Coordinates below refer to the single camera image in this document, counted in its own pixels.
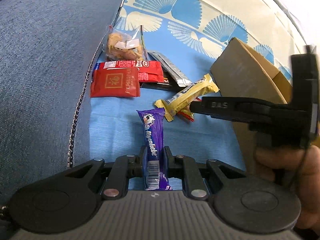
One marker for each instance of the silver stick packet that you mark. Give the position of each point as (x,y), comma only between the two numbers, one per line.
(172,70)

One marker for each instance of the person's right hand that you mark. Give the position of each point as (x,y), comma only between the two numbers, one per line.
(310,175)

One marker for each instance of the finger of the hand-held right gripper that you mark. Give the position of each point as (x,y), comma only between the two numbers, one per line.
(220,106)

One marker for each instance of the small red snack wrapper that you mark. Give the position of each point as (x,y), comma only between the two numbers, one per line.
(186,115)

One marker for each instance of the purple candy packet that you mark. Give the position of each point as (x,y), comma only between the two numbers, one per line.
(152,130)

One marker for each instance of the cardboard box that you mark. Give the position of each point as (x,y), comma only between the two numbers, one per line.
(240,72)

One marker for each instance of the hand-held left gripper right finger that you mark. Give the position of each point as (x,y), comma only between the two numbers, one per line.
(167,160)

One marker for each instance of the blue fan-printed blanket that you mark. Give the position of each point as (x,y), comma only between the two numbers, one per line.
(112,120)

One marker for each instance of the red square snack packet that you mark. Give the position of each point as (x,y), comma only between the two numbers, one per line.
(112,82)

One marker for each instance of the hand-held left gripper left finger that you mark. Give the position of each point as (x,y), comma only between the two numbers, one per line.
(143,160)

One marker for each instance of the yellow snack bar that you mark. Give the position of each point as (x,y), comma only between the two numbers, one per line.
(180,100)

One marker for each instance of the red packet with white label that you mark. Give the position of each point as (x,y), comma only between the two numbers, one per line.
(150,71)

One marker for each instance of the black snack packet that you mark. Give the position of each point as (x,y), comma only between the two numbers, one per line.
(160,86)

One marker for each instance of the clear bag of cookies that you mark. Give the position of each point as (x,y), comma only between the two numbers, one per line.
(120,47)

